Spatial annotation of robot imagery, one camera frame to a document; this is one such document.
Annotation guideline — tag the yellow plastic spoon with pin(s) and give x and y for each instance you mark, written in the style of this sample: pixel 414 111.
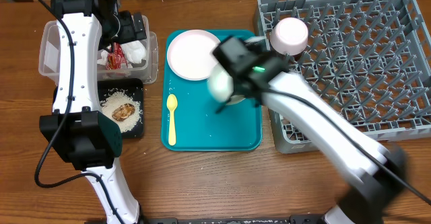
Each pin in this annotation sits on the yellow plastic spoon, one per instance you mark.
pixel 171 105

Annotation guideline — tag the pale green bowl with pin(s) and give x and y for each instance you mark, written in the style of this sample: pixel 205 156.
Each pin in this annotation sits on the pale green bowl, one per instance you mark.
pixel 221 86

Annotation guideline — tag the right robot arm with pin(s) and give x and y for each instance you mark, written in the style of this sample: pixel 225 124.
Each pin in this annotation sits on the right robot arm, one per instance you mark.
pixel 376 175

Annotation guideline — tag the white napkin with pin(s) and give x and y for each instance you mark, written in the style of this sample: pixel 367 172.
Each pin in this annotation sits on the white napkin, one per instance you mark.
pixel 134 51

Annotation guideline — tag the pink plate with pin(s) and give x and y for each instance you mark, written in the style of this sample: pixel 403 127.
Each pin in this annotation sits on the pink plate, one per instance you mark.
pixel 189 55

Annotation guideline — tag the pink bowl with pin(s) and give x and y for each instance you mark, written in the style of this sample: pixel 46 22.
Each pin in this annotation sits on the pink bowl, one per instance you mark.
pixel 289 36

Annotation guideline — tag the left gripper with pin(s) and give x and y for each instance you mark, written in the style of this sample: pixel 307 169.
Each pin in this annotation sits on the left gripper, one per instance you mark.
pixel 130 33

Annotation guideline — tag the clear plastic bin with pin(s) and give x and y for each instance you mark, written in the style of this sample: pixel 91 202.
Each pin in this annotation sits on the clear plastic bin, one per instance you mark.
pixel 146 70

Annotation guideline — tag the red ketchup packet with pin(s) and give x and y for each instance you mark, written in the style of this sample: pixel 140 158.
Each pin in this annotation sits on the red ketchup packet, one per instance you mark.
pixel 116 59

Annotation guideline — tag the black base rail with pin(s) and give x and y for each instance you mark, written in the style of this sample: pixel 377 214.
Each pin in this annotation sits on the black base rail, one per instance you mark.
pixel 293 219

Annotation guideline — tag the grey dish rack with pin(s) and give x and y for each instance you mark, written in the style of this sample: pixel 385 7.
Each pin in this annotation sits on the grey dish rack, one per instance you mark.
pixel 368 59

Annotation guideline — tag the white rice pile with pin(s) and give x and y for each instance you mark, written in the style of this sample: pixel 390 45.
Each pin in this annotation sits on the white rice pile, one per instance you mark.
pixel 115 98

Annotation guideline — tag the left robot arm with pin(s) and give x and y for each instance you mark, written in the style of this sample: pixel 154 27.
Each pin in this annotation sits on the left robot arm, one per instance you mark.
pixel 80 30

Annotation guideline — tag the teal serving tray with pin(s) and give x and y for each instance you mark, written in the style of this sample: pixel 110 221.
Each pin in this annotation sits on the teal serving tray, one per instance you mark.
pixel 199 126

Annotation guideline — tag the brown food scraps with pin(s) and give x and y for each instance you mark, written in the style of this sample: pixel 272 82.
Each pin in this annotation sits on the brown food scraps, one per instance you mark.
pixel 123 112

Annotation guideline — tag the black tray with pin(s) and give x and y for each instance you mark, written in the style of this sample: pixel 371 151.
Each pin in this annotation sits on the black tray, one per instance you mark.
pixel 134 86

